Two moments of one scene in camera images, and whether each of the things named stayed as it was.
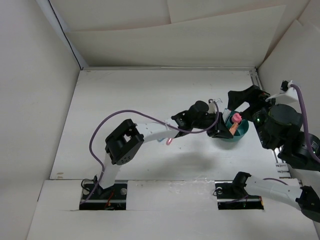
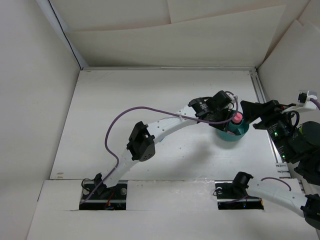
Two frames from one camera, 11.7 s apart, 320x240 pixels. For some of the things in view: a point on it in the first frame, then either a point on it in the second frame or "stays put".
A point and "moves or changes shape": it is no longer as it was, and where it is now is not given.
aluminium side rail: (282, 169) stays put
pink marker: (168, 141) moves or changes shape
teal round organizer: (242, 128) stays put
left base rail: (114, 198) stays put
